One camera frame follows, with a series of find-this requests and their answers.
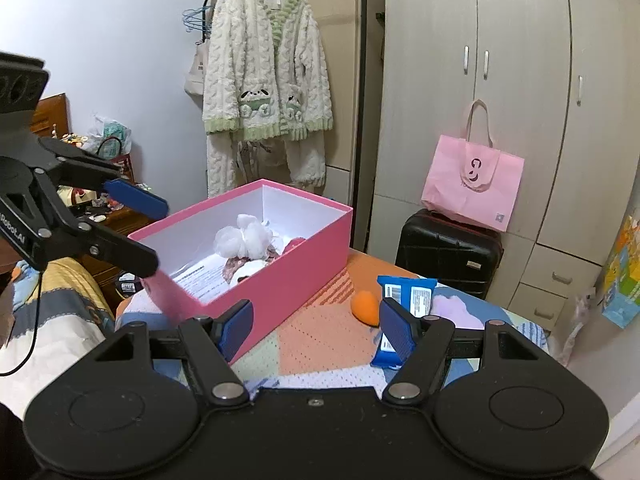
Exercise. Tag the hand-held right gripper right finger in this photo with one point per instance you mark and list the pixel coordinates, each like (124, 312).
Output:
(397, 332)

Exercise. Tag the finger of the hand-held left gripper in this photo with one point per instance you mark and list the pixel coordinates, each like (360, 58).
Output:
(135, 200)
(120, 252)

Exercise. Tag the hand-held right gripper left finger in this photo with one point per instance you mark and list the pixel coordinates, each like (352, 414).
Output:
(237, 327)

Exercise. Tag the blue plastic packet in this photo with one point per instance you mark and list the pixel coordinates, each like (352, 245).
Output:
(415, 295)

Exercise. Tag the orange egg sponge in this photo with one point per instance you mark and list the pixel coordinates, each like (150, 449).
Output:
(363, 307)

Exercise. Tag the white guinea pig plush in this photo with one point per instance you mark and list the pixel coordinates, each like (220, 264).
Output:
(252, 268)

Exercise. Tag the purple plush toy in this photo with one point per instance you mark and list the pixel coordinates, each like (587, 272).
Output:
(455, 310)

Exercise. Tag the floral fabric scrunchie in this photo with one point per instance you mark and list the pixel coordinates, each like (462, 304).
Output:
(231, 266)

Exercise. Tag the pink cardboard box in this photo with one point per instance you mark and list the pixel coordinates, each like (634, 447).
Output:
(300, 270)

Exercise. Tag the white plastic bag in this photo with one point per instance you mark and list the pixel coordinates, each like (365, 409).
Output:
(112, 132)
(245, 235)

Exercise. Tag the red strawberry plush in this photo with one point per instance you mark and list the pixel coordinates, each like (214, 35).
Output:
(292, 245)

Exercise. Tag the wooden nightstand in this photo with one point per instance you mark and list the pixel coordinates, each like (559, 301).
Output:
(132, 220)

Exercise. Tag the white printed paper sheet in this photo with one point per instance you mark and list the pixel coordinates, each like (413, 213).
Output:
(200, 276)

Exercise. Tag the patchwork blanket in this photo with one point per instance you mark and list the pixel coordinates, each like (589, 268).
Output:
(325, 345)

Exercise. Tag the pile of small toys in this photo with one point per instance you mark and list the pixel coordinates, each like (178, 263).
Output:
(80, 142)

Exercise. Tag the cartoon printed quilt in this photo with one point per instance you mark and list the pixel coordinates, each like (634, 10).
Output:
(65, 310)

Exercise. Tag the black suitcase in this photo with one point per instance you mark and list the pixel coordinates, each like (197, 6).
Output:
(445, 255)

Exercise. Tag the beige canvas tote bag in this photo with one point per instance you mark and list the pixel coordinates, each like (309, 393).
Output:
(197, 70)

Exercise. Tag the pink tote bag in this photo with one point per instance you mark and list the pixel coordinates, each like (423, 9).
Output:
(470, 185)

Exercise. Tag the cream green fluffy sweater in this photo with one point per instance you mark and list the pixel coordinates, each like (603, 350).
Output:
(305, 160)

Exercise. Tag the clear plastic wrap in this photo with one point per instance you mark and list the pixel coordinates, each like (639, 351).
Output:
(580, 320)

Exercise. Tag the white fleece pajama jacket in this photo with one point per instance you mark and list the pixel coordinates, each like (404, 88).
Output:
(260, 60)

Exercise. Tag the black metal clothes rack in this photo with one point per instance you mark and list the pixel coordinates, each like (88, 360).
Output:
(361, 110)

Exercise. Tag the colourful cartoon gift bag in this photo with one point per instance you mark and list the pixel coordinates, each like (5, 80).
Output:
(625, 280)

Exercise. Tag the beige tall cabinet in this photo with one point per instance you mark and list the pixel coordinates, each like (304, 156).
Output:
(340, 60)

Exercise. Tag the grey three-door wardrobe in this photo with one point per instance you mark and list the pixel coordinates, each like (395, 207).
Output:
(525, 10)

